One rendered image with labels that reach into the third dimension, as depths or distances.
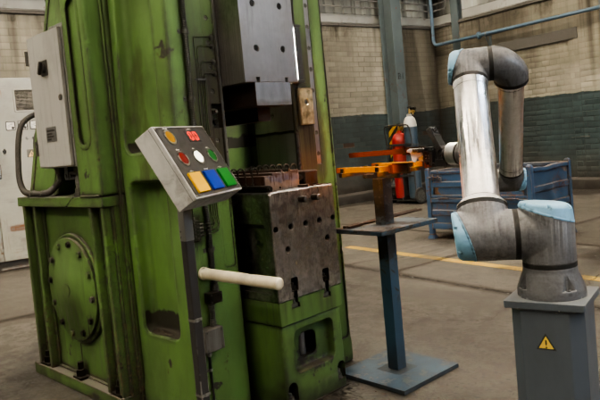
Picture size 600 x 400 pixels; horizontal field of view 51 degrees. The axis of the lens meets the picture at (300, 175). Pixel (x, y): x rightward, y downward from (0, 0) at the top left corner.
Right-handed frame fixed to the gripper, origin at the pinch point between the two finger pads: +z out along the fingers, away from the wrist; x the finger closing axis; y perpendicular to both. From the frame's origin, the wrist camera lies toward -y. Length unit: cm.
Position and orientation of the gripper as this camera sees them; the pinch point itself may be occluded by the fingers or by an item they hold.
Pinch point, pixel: (410, 149)
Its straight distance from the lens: 280.8
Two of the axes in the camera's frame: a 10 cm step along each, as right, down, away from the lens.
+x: 7.4, -0.9, 6.6
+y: 0.6, 10.0, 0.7
